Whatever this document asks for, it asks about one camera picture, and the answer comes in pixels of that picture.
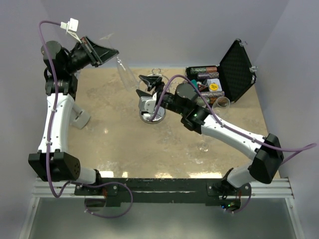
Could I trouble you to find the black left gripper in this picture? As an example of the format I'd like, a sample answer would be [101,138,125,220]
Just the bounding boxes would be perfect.
[64,36,119,74]

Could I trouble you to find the white card deck yellow sticker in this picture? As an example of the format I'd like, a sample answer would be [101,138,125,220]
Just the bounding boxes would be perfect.
[206,78,223,92]

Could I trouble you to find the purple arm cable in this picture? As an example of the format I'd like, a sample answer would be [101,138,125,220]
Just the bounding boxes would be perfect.
[37,20,134,219]
[151,74,318,214]

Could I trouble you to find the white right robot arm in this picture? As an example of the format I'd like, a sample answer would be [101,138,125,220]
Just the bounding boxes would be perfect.
[136,75,284,196]

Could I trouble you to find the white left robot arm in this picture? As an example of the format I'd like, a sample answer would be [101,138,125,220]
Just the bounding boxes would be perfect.
[28,36,119,195]

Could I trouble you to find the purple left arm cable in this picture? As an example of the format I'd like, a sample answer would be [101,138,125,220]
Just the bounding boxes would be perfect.
[37,20,134,219]

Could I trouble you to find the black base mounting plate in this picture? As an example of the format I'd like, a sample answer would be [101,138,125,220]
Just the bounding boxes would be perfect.
[75,178,252,209]

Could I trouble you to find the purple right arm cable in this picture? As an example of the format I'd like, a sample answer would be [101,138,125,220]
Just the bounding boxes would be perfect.
[151,74,318,214]

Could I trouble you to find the white plastic stand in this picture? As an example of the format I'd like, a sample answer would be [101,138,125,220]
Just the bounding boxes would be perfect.
[69,103,91,129]

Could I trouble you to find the chrome wine glass rack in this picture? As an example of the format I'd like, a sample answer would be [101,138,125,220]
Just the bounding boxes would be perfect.
[137,68,169,124]

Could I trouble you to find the black poker chip case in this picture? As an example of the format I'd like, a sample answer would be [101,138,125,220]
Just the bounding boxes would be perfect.
[185,38,257,103]

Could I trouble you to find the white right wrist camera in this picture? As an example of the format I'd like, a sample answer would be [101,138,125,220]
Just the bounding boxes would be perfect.
[139,96,160,122]

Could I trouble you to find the clear wine glass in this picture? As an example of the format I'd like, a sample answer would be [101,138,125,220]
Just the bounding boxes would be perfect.
[197,135,209,152]
[99,33,140,92]
[212,97,230,118]

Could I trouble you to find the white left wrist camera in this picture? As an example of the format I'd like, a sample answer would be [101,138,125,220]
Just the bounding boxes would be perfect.
[60,18,79,35]

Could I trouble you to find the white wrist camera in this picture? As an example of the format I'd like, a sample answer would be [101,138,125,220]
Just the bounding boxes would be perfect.
[60,18,79,35]
[139,96,160,122]

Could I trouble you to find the aluminium rail frame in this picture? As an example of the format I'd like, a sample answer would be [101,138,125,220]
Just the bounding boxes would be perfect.
[18,64,306,239]

